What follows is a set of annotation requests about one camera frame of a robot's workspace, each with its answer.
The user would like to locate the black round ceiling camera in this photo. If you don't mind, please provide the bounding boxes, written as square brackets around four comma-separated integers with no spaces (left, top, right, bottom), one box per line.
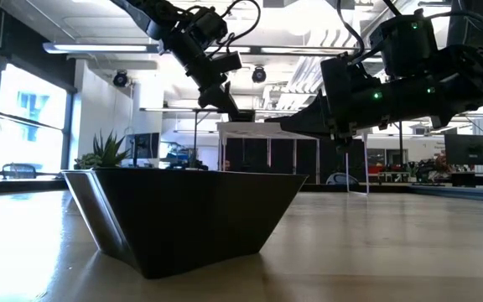
[251,65,267,84]
[112,70,130,88]

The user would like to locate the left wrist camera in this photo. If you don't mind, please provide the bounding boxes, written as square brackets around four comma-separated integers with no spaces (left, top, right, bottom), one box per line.
[221,50,244,73]

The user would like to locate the green succulent plant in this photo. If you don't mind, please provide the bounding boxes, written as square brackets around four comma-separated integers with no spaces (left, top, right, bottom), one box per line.
[73,130,130,171]

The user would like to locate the black aluminium table frame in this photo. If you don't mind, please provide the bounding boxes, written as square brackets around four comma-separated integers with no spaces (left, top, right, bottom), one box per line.
[0,179,483,203]

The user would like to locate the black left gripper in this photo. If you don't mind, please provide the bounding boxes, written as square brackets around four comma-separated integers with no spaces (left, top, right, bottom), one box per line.
[169,31,242,122]

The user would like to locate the black computer monitor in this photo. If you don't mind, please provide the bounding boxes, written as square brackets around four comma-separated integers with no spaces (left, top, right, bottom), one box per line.
[444,133,483,166]
[124,132,161,160]

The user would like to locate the wavy square black plate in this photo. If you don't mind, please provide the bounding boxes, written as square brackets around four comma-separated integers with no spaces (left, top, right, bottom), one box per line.
[62,169,309,281]

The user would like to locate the dark cabinet row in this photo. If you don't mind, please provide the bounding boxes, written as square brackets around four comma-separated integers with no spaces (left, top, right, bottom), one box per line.
[224,138,393,185]

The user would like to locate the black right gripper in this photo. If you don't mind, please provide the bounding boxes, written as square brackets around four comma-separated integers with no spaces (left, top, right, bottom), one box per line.
[265,54,393,155]

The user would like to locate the white rounded chair back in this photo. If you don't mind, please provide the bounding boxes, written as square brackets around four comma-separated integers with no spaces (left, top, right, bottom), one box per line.
[325,172,360,185]

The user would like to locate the long ceiling light bar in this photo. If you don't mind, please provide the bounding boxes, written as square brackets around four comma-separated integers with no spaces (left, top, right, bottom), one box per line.
[42,40,377,58]

